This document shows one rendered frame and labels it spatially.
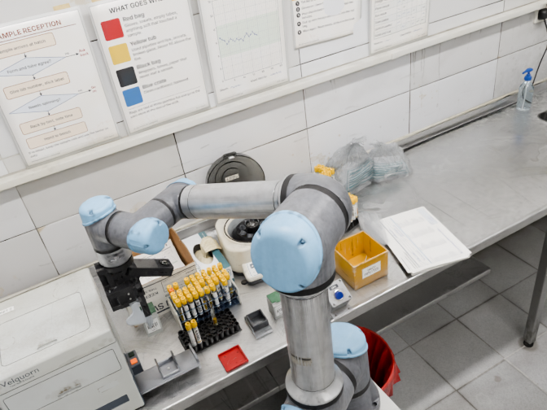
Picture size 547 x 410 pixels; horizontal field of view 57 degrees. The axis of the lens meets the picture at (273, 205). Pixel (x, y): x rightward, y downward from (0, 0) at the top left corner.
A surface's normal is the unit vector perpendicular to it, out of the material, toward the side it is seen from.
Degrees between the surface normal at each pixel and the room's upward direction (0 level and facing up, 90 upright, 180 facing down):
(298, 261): 80
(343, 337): 11
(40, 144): 93
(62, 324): 0
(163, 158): 90
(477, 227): 0
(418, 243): 0
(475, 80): 90
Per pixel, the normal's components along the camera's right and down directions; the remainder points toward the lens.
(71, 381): 0.47, 0.44
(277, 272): -0.48, 0.40
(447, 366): -0.13, -0.82
